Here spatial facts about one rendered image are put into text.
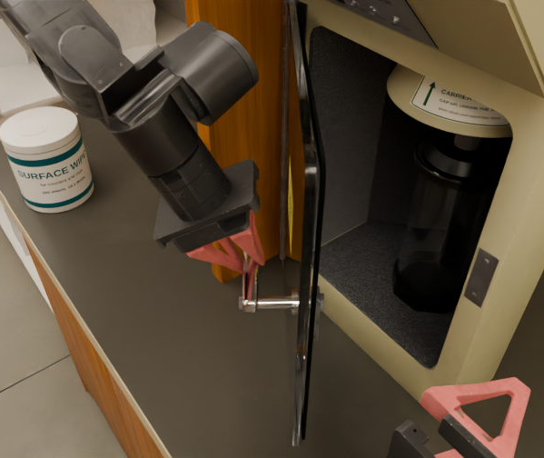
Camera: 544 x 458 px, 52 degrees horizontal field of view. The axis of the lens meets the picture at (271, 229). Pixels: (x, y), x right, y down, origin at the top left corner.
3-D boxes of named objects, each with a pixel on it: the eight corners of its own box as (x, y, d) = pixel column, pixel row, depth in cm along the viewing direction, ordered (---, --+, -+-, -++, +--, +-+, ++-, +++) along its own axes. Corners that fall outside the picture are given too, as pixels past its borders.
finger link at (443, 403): (576, 401, 38) (487, 487, 34) (542, 451, 42) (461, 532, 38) (491, 335, 42) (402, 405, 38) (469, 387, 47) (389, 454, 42)
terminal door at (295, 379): (287, 262, 87) (294, -2, 60) (298, 453, 64) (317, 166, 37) (281, 262, 87) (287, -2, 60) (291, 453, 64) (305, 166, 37)
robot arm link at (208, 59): (70, 95, 51) (48, 44, 43) (162, 19, 54) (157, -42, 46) (165, 184, 51) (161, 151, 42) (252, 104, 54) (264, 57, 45)
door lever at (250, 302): (291, 251, 60) (291, 233, 59) (295, 321, 53) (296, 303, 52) (241, 252, 60) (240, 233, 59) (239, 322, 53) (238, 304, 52)
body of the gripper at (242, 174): (171, 207, 57) (127, 154, 52) (262, 170, 54) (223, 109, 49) (163, 253, 52) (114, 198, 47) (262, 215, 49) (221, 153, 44)
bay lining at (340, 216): (411, 193, 95) (458, -25, 72) (548, 283, 80) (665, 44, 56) (299, 253, 84) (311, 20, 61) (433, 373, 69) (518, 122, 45)
